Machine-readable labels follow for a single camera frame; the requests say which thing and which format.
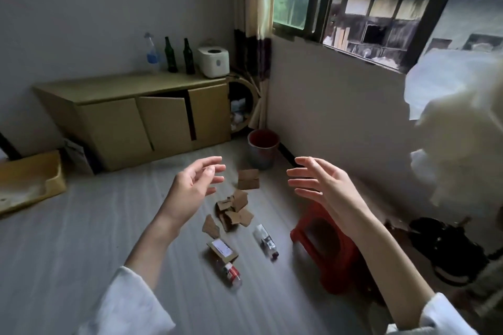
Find clear plastic box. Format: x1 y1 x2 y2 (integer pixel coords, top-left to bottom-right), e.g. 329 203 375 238
253 224 280 260

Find beige brown striped curtain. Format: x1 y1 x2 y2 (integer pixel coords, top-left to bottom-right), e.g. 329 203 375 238
232 0 278 130

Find black fan head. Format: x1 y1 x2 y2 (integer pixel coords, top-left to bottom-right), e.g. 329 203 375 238
408 217 490 287

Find torn cardboard pieces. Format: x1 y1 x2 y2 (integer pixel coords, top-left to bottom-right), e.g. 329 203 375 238
215 188 255 232

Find white paper bag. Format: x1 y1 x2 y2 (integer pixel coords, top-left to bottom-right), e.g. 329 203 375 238
62 138 95 176

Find yellow plastic litter tray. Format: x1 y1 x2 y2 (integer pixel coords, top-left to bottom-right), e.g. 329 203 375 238
0 150 67 216

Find round cardboard cat scratcher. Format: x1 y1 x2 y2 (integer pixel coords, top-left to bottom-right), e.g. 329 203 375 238
227 75 261 135

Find person's right hand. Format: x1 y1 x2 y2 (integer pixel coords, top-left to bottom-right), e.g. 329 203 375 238
287 156 372 237

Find white left sleeve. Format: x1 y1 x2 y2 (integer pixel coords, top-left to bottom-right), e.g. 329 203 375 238
76 266 176 335

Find plastic bottle red label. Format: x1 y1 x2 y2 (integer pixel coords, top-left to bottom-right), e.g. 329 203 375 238
220 261 243 288

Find white sleeve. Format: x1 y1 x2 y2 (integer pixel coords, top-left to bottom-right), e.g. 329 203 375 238
76 266 176 335
387 293 478 335

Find dark framed window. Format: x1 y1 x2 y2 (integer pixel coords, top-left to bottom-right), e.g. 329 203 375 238
273 0 503 72

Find beige wooden cabinet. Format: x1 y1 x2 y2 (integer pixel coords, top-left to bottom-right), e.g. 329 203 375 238
33 71 232 172

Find cream fluffy hanging garment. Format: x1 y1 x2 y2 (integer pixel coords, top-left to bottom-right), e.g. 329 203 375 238
410 68 503 208

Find white box-shaped appliance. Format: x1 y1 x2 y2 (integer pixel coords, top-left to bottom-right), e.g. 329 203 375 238
197 46 231 79

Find red plastic stool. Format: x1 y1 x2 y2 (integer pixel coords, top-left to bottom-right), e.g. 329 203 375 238
290 201 360 295

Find person's right forearm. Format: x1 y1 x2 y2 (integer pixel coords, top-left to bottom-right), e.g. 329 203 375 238
342 215 435 330

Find white right sleeve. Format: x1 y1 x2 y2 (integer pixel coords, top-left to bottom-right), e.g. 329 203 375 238
387 293 478 335

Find brown labelled cardboard mailer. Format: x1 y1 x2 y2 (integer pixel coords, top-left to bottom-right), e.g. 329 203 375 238
206 238 239 265

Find person's left forearm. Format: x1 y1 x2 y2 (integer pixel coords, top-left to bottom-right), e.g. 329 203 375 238
125 213 185 291

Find person's left hand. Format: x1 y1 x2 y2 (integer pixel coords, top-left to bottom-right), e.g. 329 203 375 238
161 156 227 229

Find grey bucket with red liner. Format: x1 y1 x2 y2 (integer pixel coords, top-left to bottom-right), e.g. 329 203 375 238
246 128 280 171

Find clear bottle blue cap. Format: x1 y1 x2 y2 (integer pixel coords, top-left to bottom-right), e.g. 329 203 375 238
144 32 160 72

